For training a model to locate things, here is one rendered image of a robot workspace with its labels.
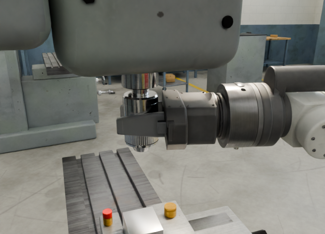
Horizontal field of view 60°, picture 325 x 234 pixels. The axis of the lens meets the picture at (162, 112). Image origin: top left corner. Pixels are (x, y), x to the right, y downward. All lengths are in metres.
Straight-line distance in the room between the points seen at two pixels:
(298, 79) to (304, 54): 9.74
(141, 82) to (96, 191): 0.51
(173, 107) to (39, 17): 0.18
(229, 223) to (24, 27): 0.50
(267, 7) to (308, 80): 8.58
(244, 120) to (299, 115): 0.07
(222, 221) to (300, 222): 1.76
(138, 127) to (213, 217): 0.31
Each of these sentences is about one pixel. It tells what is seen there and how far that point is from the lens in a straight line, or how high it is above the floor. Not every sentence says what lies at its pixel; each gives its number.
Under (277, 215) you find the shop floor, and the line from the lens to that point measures 2.34.
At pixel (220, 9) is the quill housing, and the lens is 0.29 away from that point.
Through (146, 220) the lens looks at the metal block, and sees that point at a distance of 0.48.
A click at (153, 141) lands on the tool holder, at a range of 0.38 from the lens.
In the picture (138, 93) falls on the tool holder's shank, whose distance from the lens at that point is 0.36.
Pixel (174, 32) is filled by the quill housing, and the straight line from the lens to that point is 0.27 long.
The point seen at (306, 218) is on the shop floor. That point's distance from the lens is 2.39.
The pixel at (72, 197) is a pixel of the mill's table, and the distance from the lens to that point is 0.81.
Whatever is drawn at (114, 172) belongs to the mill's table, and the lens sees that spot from 0.89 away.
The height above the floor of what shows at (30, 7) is 1.37.
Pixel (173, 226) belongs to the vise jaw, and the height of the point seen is 1.03.
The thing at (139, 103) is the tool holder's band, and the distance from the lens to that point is 0.35.
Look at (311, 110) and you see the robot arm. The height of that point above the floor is 1.26.
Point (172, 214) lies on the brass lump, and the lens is 0.53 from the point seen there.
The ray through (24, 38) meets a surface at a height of 1.35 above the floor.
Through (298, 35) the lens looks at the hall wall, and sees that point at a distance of 9.82.
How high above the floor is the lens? 1.36
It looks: 18 degrees down
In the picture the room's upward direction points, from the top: straight up
